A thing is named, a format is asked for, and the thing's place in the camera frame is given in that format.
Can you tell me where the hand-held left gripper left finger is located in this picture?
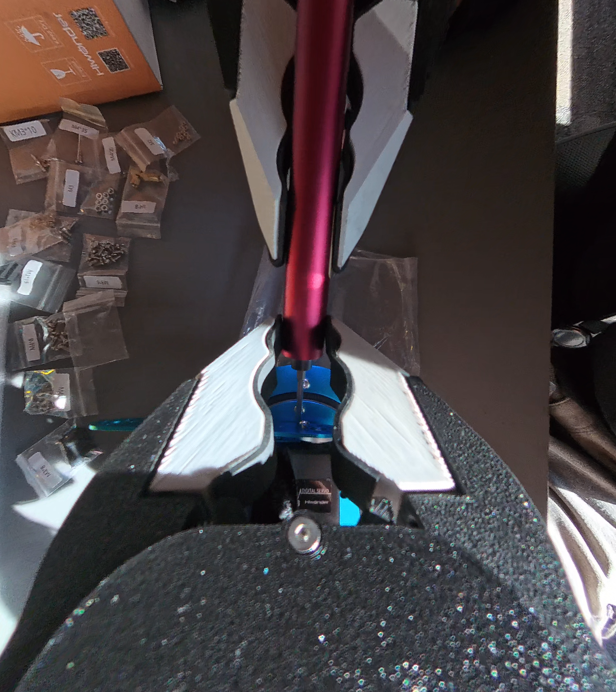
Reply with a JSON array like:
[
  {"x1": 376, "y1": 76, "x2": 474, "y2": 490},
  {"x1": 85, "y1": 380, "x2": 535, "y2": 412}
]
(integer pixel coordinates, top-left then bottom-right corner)
[{"x1": 148, "y1": 316, "x2": 277, "y2": 494}]

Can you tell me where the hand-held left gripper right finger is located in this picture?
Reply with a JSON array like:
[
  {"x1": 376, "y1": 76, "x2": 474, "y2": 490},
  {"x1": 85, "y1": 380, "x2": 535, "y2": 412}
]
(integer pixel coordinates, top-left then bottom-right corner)
[{"x1": 329, "y1": 316, "x2": 458, "y2": 494}]

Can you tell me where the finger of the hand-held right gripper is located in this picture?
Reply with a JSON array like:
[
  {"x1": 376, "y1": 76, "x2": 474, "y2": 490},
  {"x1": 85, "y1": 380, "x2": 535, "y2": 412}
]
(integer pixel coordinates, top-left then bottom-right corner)
[
  {"x1": 229, "y1": 0, "x2": 296, "y2": 268},
  {"x1": 331, "y1": 0, "x2": 418, "y2": 274}
]

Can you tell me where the magenta electric screwdriver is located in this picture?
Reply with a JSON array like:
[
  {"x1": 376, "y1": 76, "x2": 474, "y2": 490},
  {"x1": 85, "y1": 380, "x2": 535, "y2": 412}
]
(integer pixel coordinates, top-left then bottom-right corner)
[{"x1": 280, "y1": 0, "x2": 355, "y2": 428}]

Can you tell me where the blue toy robot arm base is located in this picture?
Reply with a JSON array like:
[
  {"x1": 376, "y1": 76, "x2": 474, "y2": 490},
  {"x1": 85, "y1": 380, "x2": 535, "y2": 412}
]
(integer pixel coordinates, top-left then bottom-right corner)
[{"x1": 261, "y1": 361, "x2": 365, "y2": 528}]

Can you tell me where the clear plastic bag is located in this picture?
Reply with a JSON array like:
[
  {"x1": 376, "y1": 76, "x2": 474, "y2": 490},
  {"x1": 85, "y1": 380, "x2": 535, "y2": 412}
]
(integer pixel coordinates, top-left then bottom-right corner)
[{"x1": 239, "y1": 246, "x2": 420, "y2": 379}]

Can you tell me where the pile of small screw bags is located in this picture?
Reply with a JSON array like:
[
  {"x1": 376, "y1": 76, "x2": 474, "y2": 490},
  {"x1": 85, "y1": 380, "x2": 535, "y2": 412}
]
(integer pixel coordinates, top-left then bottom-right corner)
[{"x1": 0, "y1": 97, "x2": 201, "y2": 499}]

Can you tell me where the orange and white cardboard box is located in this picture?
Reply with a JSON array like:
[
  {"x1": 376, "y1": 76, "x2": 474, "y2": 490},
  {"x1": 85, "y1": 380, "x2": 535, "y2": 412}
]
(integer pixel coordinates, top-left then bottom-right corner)
[{"x1": 0, "y1": 0, "x2": 164, "y2": 133}]

